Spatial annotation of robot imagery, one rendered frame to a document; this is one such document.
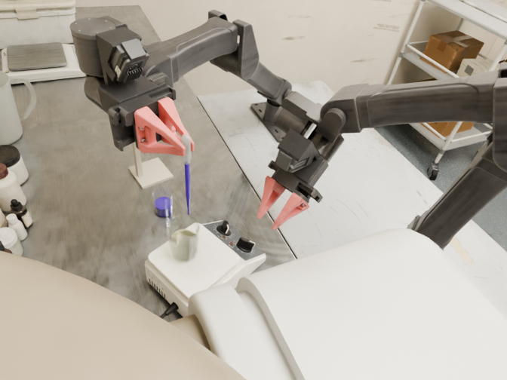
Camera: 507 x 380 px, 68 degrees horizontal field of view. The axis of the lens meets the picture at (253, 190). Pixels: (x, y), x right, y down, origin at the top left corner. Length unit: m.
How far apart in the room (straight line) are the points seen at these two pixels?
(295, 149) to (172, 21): 1.51
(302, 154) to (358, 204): 0.41
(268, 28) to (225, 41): 1.47
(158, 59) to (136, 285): 0.40
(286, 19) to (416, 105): 1.72
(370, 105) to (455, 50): 2.15
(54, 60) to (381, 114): 1.04
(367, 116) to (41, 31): 1.21
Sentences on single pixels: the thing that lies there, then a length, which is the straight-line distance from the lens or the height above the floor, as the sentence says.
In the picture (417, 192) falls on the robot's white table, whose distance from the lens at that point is 1.07.
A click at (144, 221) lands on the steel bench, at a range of 0.84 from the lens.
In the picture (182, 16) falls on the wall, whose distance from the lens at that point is 2.02.
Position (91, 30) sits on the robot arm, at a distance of 0.57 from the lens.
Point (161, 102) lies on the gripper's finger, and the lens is 0.53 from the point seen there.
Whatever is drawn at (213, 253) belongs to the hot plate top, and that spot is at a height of 0.99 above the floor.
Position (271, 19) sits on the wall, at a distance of 2.21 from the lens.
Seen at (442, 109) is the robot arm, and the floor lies 1.29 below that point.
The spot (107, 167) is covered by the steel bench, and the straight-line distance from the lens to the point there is 0.98.
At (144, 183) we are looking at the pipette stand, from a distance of 0.91.
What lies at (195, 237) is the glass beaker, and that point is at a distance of 0.62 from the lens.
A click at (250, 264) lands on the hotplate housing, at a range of 0.71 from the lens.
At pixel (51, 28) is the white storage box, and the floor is 0.96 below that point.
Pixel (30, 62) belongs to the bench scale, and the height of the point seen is 0.95.
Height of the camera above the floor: 1.54
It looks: 44 degrees down
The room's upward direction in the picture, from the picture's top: 9 degrees clockwise
